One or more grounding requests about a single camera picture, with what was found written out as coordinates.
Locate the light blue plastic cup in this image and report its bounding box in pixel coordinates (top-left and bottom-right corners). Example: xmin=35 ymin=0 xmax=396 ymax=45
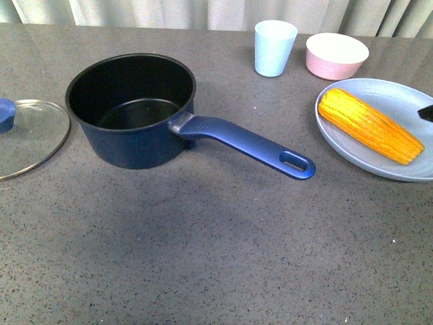
xmin=254 ymin=20 xmax=298 ymax=78

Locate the light blue plate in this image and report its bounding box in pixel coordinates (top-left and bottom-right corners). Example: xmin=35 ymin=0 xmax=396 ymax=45
xmin=315 ymin=78 xmax=432 ymax=182

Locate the yellow corn cob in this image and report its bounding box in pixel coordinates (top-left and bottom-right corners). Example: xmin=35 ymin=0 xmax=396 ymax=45
xmin=318 ymin=88 xmax=425 ymax=165

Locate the pink bowl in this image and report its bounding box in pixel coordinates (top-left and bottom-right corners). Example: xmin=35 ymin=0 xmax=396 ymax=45
xmin=306 ymin=32 xmax=369 ymax=81

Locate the glass lid blue knob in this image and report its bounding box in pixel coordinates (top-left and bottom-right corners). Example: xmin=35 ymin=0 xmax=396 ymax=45
xmin=1 ymin=98 xmax=70 ymax=180

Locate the beige curtain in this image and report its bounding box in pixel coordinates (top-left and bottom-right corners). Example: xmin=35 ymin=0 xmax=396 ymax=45
xmin=1 ymin=0 xmax=432 ymax=39

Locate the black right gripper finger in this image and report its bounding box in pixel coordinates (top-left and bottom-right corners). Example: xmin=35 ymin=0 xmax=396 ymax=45
xmin=417 ymin=105 xmax=433 ymax=121

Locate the dark blue saucepan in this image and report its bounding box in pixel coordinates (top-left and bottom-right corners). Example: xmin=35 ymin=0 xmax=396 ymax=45
xmin=65 ymin=53 xmax=316 ymax=180

